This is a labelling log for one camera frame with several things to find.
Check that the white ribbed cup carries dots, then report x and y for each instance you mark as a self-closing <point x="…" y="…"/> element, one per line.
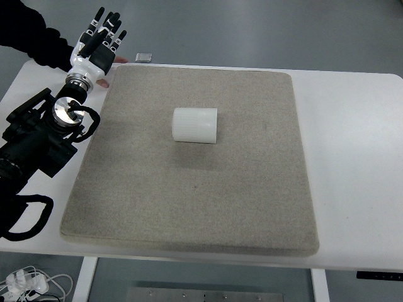
<point x="195" y="125"/>

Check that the person hand behind robot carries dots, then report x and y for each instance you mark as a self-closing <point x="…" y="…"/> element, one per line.
<point x="118" y="60"/>

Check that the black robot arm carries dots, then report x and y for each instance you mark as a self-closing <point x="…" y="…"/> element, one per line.
<point x="43" y="130"/>

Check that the black desk control panel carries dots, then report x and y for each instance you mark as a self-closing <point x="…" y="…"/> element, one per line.
<point x="374" y="275"/>

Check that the beige felt mat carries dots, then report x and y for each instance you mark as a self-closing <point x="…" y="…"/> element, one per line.
<point x="247" y="194"/>

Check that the white power strip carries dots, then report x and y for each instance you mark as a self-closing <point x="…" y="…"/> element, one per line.
<point x="23" y="281"/>

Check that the white table leg left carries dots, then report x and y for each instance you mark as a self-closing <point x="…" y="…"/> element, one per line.
<point x="85" y="279"/>

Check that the white robotic hand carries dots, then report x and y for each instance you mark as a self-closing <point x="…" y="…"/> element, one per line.
<point x="92" y="64"/>

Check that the white table leg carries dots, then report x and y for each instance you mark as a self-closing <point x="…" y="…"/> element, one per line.
<point x="319" y="284"/>
<point x="85" y="279"/>

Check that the small grey square device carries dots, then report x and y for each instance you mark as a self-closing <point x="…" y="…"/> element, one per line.
<point x="143" y="57"/>

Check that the black sleeved person forearm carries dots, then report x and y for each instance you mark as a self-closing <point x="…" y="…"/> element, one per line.
<point x="25" y="30"/>

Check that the white table leg right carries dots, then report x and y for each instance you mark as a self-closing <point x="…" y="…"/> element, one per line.
<point x="319" y="284"/>

